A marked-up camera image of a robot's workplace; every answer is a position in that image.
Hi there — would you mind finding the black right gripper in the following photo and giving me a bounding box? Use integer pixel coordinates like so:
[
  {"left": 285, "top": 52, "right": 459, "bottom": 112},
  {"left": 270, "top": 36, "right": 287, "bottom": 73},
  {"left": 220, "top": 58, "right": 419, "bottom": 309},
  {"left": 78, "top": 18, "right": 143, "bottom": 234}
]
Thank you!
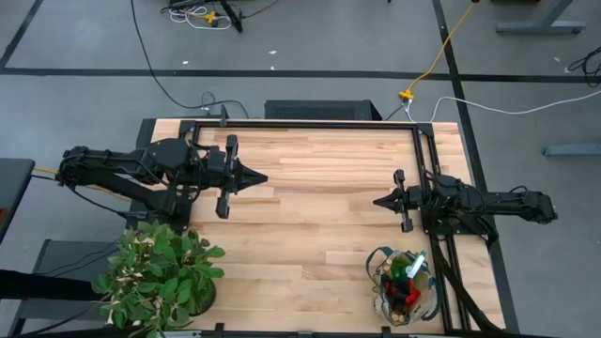
[{"left": 373, "top": 168, "right": 415, "bottom": 234}]

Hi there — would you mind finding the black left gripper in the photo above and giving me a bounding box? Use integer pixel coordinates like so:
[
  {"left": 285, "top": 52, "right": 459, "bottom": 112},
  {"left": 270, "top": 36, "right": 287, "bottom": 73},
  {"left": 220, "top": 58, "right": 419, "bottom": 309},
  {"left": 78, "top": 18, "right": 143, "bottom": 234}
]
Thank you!
[{"left": 214, "top": 133, "right": 269, "bottom": 220}]

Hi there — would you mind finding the green spray bottle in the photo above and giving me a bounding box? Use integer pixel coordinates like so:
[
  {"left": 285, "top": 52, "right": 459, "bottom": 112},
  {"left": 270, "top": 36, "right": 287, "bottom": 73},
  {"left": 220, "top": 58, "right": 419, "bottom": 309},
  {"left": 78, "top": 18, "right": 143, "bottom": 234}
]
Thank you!
[{"left": 390, "top": 251, "right": 428, "bottom": 285}]

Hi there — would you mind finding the red black gardening glove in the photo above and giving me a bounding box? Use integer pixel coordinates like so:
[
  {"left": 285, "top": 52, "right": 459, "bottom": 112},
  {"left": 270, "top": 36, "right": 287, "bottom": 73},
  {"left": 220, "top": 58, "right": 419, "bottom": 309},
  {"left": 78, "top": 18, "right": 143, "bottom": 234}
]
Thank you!
[{"left": 382, "top": 276, "right": 423, "bottom": 309}]

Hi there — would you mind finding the beige green gardening bag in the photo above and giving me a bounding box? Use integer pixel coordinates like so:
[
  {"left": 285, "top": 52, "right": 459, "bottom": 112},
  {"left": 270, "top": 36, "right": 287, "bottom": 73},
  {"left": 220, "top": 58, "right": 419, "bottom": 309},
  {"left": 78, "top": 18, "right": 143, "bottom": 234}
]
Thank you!
[{"left": 365, "top": 246, "right": 442, "bottom": 329}]

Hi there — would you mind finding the black computer case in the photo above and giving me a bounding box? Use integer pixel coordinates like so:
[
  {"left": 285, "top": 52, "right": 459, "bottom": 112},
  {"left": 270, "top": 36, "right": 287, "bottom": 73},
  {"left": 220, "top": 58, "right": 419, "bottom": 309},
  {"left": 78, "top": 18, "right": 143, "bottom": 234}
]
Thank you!
[{"left": 264, "top": 99, "right": 383, "bottom": 122}]

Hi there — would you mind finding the black plant pot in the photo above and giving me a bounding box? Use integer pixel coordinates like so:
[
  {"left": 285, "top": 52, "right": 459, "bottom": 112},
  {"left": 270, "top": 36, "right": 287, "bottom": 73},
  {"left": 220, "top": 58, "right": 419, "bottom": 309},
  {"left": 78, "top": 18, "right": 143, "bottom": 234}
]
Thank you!
[{"left": 190, "top": 276, "right": 218, "bottom": 316}]

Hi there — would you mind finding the green leafy plant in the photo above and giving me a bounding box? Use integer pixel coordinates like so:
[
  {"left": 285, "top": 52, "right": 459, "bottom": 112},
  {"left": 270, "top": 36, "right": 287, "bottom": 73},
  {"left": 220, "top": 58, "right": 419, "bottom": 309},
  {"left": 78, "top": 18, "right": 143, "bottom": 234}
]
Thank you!
[{"left": 90, "top": 220, "right": 227, "bottom": 338}]

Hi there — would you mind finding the black stand leg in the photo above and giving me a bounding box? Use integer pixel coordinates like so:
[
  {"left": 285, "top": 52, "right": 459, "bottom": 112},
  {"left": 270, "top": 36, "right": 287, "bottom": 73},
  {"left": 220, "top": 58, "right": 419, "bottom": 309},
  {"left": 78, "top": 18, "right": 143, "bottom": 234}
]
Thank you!
[{"left": 219, "top": 0, "right": 244, "bottom": 34}]

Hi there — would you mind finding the grey desk foot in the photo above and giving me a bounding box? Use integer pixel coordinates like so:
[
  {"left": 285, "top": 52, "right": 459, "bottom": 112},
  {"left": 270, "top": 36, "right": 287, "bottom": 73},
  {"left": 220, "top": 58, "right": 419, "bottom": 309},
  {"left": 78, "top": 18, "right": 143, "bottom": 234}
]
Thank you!
[
  {"left": 543, "top": 143, "right": 601, "bottom": 158},
  {"left": 495, "top": 0, "right": 588, "bottom": 36}
]

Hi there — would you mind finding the grey side platform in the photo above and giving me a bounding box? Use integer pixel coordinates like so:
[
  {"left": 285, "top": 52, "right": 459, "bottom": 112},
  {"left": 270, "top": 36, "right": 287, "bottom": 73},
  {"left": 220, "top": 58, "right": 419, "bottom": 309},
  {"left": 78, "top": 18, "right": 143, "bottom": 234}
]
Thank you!
[{"left": 8, "top": 238, "right": 124, "bottom": 337}]

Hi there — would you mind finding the black side table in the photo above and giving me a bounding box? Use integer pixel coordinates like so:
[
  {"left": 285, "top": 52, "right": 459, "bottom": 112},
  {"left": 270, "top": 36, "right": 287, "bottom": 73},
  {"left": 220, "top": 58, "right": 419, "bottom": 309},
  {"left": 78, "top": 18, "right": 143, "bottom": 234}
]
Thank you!
[{"left": 0, "top": 158, "right": 37, "bottom": 245}]

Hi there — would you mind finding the black beam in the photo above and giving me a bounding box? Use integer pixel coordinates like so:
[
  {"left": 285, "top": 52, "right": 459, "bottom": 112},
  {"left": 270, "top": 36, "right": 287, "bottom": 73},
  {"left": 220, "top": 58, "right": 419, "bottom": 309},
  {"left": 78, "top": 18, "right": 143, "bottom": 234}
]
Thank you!
[{"left": 0, "top": 269, "right": 102, "bottom": 302}]

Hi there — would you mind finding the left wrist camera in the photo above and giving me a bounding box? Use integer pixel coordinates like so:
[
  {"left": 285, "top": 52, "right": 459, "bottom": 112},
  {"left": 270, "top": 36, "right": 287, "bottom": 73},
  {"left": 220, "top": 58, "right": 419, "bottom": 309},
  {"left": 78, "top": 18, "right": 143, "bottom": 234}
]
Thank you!
[{"left": 208, "top": 146, "right": 227, "bottom": 174}]

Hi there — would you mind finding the black cable sleeve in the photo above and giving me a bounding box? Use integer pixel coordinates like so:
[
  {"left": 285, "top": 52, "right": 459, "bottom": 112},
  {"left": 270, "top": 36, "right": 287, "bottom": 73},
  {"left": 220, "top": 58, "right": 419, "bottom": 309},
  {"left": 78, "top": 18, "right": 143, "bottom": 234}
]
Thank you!
[{"left": 429, "top": 234, "right": 506, "bottom": 335}]

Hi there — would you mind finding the yellow extension cable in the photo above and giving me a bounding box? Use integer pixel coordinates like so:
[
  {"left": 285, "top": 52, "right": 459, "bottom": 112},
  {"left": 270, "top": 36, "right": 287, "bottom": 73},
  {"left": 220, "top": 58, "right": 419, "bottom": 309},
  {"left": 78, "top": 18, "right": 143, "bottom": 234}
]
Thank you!
[{"left": 398, "top": 5, "right": 473, "bottom": 102}]

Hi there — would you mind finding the white floor cable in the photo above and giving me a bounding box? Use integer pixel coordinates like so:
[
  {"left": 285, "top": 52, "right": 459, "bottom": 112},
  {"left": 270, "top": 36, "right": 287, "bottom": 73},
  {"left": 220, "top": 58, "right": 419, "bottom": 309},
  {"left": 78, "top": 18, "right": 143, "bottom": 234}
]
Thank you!
[{"left": 404, "top": 88, "right": 601, "bottom": 123}]

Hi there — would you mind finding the black floor cable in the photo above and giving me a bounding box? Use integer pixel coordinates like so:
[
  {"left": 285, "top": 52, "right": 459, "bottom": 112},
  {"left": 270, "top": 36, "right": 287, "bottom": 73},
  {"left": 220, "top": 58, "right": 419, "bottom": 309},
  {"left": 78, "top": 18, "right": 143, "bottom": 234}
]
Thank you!
[{"left": 129, "top": 0, "right": 250, "bottom": 118}]

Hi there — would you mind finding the white cable bundle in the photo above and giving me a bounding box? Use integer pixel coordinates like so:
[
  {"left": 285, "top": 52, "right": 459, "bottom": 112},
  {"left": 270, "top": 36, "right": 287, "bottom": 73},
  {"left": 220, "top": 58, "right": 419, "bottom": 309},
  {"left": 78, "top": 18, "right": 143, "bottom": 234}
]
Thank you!
[{"left": 167, "top": 5, "right": 233, "bottom": 31}]

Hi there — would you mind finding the black cable bundle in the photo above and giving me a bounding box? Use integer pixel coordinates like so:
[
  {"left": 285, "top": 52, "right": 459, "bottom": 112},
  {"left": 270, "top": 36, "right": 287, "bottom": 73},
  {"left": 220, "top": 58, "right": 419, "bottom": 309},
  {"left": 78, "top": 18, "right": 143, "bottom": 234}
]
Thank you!
[{"left": 566, "top": 44, "right": 601, "bottom": 87}]

